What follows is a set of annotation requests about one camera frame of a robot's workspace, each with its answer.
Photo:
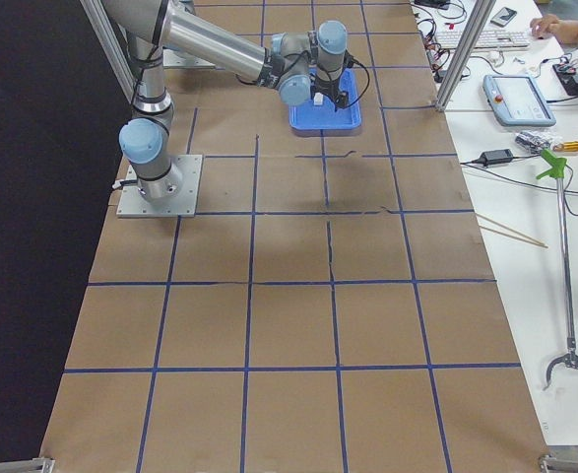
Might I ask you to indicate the teach pendant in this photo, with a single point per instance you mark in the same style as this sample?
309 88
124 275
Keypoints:
516 100

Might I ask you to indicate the white building block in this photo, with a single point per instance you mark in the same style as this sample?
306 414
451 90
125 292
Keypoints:
318 99

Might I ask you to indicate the smartphone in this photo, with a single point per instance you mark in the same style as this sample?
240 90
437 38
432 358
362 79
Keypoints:
503 17

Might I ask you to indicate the yellow tool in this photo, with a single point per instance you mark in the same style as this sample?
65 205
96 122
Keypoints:
566 147

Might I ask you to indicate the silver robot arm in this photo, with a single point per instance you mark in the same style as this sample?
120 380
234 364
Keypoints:
297 65

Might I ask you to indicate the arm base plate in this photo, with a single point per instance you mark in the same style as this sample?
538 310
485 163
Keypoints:
175 59
175 194

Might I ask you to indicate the person hand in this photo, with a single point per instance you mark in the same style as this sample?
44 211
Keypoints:
549 25

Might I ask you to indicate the black device with cables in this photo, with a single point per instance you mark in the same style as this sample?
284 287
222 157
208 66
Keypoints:
568 78

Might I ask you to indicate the green handled reacher grabber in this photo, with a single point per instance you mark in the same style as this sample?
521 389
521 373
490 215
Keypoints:
556 169

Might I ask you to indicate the white keyboard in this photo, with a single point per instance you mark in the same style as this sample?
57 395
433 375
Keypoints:
487 40

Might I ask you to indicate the bag of black parts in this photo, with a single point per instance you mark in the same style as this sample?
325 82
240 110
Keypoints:
534 141

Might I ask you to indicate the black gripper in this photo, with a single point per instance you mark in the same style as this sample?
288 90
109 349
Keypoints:
323 89

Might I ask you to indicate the brown paper table cover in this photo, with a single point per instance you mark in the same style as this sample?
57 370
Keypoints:
329 308

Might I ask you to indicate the left aluminium frame post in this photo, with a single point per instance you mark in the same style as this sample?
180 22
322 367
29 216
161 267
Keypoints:
107 34

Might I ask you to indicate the aluminium frame post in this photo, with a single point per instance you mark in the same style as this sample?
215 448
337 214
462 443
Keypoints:
470 35
107 34

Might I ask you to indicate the black power adapter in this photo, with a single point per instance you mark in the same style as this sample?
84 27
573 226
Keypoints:
496 157

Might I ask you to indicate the blue plastic tray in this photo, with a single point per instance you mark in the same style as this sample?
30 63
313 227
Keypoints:
309 119

